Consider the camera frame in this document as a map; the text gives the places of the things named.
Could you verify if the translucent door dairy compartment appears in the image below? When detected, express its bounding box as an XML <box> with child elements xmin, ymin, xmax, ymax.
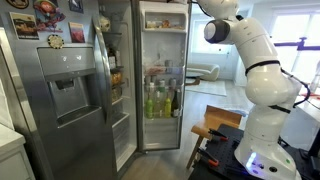
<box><xmin>140</xmin><ymin>9</ymin><xmax>189</xmax><ymax>34</ymax></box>

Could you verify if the refrigerator body with shelves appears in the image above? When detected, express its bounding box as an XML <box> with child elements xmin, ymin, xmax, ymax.
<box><xmin>97</xmin><ymin>0</ymin><xmax>145</xmax><ymax>179</ymax></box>

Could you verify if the open refrigerator door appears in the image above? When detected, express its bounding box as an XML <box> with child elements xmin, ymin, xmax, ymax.
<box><xmin>132</xmin><ymin>0</ymin><xmax>193</xmax><ymax>155</ymax></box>

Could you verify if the stainless freezer door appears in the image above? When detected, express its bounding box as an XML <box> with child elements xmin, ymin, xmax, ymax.
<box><xmin>0</xmin><ymin>0</ymin><xmax>118</xmax><ymax>180</ymax></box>

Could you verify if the clear bottle white cap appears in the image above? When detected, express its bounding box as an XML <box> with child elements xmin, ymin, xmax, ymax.
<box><xmin>153</xmin><ymin>89</ymin><xmax>164</xmax><ymax>118</ymax></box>

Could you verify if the yellow green bottle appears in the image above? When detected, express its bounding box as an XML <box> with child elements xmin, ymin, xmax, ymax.
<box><xmin>163</xmin><ymin>94</ymin><xmax>173</xmax><ymax>119</ymax></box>

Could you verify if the pink food bag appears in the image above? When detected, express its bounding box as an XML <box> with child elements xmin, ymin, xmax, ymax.
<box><xmin>146</xmin><ymin>65</ymin><xmax>166</xmax><ymax>76</ymax></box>

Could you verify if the dark wine bottle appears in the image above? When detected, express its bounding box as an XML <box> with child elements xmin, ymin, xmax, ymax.
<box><xmin>171</xmin><ymin>88</ymin><xmax>181</xmax><ymax>118</ymax></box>

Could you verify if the silver can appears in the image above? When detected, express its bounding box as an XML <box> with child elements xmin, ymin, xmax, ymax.
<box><xmin>164</xmin><ymin>59</ymin><xmax>174</xmax><ymax>75</ymax></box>

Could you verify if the brown low table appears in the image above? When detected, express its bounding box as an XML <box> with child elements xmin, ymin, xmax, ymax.
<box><xmin>184</xmin><ymin>75</ymin><xmax>203</xmax><ymax>87</ymax></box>

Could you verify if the yellow orange food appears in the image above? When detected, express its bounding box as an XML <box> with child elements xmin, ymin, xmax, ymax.
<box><xmin>110</xmin><ymin>70</ymin><xmax>124</xmax><ymax>86</ymax></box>

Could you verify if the pale grey rug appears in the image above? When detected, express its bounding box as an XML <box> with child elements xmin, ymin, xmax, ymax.
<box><xmin>185</xmin><ymin>79</ymin><xmax>228</xmax><ymax>98</ymax></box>

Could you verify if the white armchair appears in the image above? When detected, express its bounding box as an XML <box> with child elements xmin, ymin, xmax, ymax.
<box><xmin>186</xmin><ymin>62</ymin><xmax>221</xmax><ymax>83</ymax></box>

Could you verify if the dark bottle white label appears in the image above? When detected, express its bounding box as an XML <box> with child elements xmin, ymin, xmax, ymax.
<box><xmin>106</xmin><ymin>46</ymin><xmax>117</xmax><ymax>70</ymax></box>

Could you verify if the pale butter block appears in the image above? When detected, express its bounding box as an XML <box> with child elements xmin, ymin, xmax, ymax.
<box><xmin>145</xmin><ymin>20</ymin><xmax>158</xmax><ymax>30</ymax></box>

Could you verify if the small white framed window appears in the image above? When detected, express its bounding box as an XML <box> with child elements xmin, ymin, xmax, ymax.
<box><xmin>191</xmin><ymin>19</ymin><xmax>234</xmax><ymax>56</ymax></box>

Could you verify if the wooden stool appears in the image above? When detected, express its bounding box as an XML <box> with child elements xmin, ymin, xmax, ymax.
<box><xmin>185</xmin><ymin>105</ymin><xmax>244</xmax><ymax>170</ymax></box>

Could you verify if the black orange clamp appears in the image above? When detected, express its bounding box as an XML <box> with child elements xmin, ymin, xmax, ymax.
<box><xmin>207</xmin><ymin>128</ymin><xmax>230</xmax><ymax>142</ymax></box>
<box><xmin>196</xmin><ymin>147</ymin><xmax>220</xmax><ymax>168</ymax></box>

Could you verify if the pale bagged food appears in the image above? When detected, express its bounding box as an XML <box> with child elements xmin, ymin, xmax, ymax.
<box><xmin>99</xmin><ymin>15</ymin><xmax>112</xmax><ymax>33</ymax></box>

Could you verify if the black perforated robot table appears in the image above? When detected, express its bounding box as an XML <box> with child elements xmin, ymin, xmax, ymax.
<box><xmin>188</xmin><ymin>123</ymin><xmax>320</xmax><ymax>180</ymax></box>

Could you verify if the water ice dispenser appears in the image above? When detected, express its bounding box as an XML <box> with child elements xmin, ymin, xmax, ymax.
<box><xmin>36</xmin><ymin>45</ymin><xmax>102</xmax><ymax>128</ymax></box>

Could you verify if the red photo magnet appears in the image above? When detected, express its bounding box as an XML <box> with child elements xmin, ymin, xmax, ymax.
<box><xmin>68</xmin><ymin>21</ymin><xmax>86</xmax><ymax>44</ymax></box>

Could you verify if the gold poker chip magnet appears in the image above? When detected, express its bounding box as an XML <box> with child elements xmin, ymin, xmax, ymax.
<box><xmin>47</xmin><ymin>34</ymin><xmax>65</xmax><ymax>50</ymax></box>

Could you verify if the dark photo magnet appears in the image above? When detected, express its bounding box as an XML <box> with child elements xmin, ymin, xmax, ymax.
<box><xmin>68</xmin><ymin>0</ymin><xmax>85</xmax><ymax>14</ymax></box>

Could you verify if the colourful figure magnet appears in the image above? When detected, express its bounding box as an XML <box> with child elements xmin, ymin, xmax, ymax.
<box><xmin>32</xmin><ymin>0</ymin><xmax>67</xmax><ymax>33</ymax></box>

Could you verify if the large white framed window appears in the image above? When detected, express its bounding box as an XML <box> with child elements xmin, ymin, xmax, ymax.
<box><xmin>268</xmin><ymin>9</ymin><xmax>320</xmax><ymax>83</ymax></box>

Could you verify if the white desk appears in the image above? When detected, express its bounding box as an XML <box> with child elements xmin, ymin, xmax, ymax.
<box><xmin>281</xmin><ymin>96</ymin><xmax>320</xmax><ymax>152</ymax></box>

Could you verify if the landscape postcard magnet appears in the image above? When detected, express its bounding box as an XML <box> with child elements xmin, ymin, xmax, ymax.
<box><xmin>9</xmin><ymin>11</ymin><xmax>40</xmax><ymax>41</ymax></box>

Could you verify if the white base cabinet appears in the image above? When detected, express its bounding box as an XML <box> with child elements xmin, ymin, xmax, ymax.
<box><xmin>0</xmin><ymin>123</ymin><xmax>36</xmax><ymax>180</ymax></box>

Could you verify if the round dark magnet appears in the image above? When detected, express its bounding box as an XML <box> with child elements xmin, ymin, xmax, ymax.
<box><xmin>5</xmin><ymin>0</ymin><xmax>30</xmax><ymax>10</ymax></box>

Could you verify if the curved steel door handle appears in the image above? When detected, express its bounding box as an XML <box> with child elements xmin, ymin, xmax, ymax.
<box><xmin>91</xmin><ymin>13</ymin><xmax>113</xmax><ymax>125</ymax></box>

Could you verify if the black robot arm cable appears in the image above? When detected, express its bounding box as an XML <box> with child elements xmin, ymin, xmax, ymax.
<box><xmin>188</xmin><ymin>0</ymin><xmax>312</xmax><ymax>114</ymax></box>

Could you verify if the purple camera boom arm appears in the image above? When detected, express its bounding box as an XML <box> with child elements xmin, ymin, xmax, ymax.
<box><xmin>273</xmin><ymin>37</ymin><xmax>320</xmax><ymax>52</ymax></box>

